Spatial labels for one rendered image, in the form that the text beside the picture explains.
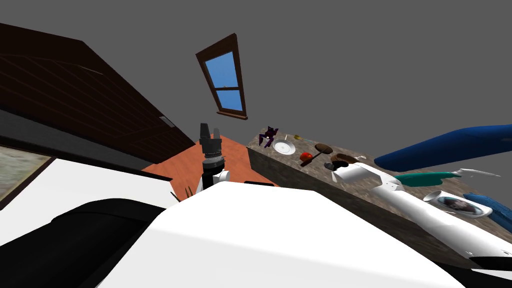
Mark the purple figurine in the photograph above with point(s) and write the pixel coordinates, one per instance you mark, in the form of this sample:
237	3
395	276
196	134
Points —
268	136

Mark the dark brown wall cabinet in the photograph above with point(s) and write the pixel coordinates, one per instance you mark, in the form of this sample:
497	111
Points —
72	96

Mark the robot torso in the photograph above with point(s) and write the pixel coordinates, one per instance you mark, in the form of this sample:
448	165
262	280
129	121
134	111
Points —
280	240

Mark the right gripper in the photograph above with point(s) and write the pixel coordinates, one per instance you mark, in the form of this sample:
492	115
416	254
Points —
338	165

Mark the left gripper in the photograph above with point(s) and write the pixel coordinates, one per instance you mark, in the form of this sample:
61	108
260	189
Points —
210	145

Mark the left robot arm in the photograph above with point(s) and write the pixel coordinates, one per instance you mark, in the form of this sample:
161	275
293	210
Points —
60	248

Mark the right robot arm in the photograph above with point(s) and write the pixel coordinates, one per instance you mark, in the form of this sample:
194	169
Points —
424	212

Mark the brown framed window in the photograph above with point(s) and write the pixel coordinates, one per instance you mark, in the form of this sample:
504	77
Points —
224	82

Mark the white printed mug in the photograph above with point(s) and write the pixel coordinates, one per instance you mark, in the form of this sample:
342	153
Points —
460	204

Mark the red tomato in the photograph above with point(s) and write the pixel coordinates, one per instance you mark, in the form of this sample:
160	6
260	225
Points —
306	156

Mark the yellow headed utensil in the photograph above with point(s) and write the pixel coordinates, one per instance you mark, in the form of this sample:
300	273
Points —
298	137

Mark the white plate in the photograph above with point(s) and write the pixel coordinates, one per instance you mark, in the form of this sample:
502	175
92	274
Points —
284	147

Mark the large blue curved object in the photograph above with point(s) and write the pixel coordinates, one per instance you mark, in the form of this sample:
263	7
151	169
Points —
452	146

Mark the blue ribbed object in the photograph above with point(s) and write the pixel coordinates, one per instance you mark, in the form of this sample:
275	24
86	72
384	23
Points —
496	210

